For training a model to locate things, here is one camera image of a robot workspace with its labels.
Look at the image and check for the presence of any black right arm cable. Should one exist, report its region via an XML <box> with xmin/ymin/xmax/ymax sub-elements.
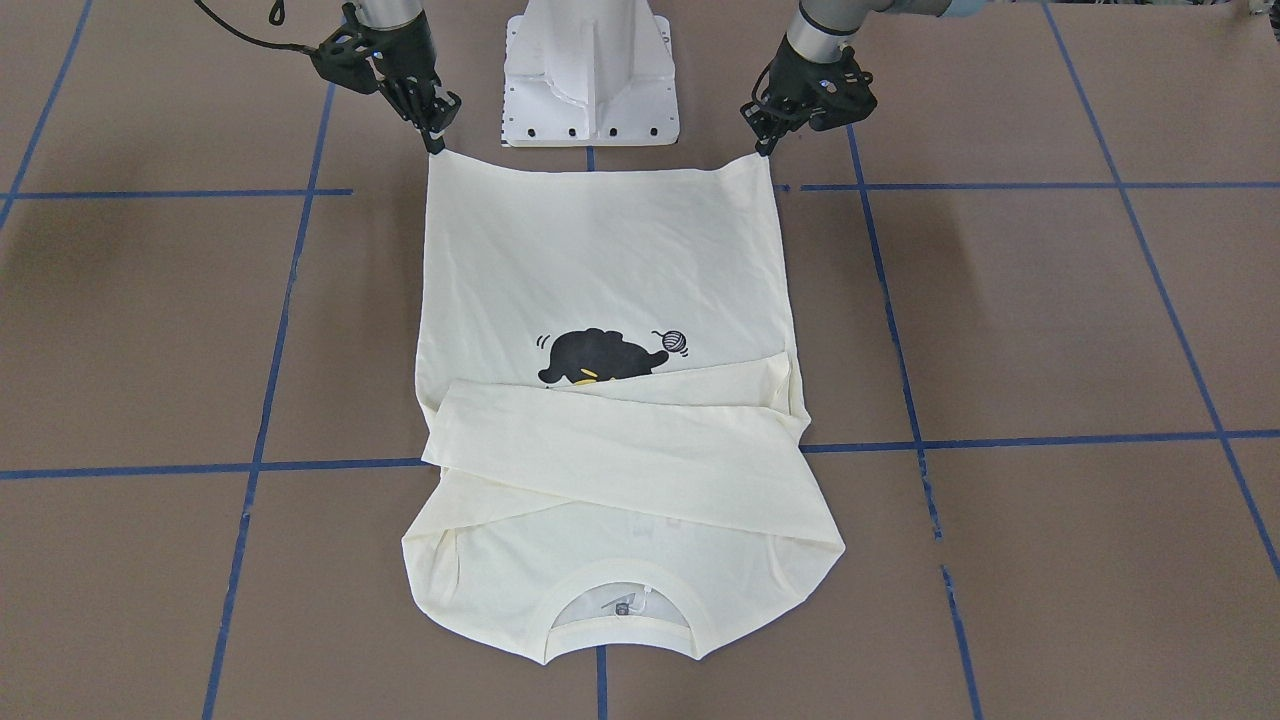
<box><xmin>195</xmin><ymin>0</ymin><xmax>332</xmax><ymax>55</ymax></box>

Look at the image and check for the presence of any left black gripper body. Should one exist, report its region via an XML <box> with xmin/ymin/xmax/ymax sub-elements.
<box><xmin>760</xmin><ymin>38</ymin><xmax>851</xmax><ymax>131</ymax></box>

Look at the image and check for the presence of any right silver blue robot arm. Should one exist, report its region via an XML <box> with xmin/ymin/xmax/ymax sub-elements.
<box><xmin>343</xmin><ymin>1</ymin><xmax>462</xmax><ymax>155</ymax></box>

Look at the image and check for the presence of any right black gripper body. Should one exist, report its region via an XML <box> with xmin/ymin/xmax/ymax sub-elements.
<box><xmin>372</xmin><ymin>22</ymin><xmax>438</xmax><ymax>113</ymax></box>

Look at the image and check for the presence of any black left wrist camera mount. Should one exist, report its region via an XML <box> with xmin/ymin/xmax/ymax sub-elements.
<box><xmin>806</xmin><ymin>47</ymin><xmax>878</xmax><ymax>132</ymax></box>

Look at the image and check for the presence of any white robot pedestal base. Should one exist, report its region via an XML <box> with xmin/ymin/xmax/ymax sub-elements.
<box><xmin>500</xmin><ymin>1</ymin><xmax>681</xmax><ymax>149</ymax></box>

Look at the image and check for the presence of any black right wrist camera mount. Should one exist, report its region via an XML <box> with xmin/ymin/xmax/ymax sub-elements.
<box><xmin>307</xmin><ymin>26</ymin><xmax>380</xmax><ymax>95</ymax></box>

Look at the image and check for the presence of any cream long sleeve cat shirt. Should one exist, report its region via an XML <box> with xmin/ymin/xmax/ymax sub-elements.
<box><xmin>402</xmin><ymin>151</ymin><xmax>845</xmax><ymax>664</ymax></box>

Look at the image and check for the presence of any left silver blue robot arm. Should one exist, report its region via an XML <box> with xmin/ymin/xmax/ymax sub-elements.
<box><xmin>740</xmin><ymin>1</ymin><xmax>987</xmax><ymax>158</ymax></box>

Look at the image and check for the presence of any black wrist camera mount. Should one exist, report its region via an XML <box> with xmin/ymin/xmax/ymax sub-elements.
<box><xmin>307</xmin><ymin>26</ymin><xmax>380</xmax><ymax>95</ymax></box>
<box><xmin>806</xmin><ymin>47</ymin><xmax>878</xmax><ymax>132</ymax></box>

